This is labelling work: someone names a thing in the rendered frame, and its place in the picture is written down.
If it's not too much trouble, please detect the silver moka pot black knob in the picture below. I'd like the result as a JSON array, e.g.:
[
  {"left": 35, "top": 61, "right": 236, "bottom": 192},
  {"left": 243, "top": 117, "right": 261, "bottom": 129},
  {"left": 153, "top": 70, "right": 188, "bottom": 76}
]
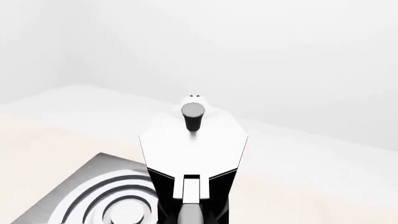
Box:
[{"left": 138, "top": 94, "right": 249, "bottom": 224}]

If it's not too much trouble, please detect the grey stove with ring burner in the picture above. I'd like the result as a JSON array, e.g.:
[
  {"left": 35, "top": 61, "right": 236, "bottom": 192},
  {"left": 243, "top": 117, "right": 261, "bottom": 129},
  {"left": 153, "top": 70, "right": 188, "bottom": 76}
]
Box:
[{"left": 9, "top": 152, "right": 161, "bottom": 224}]

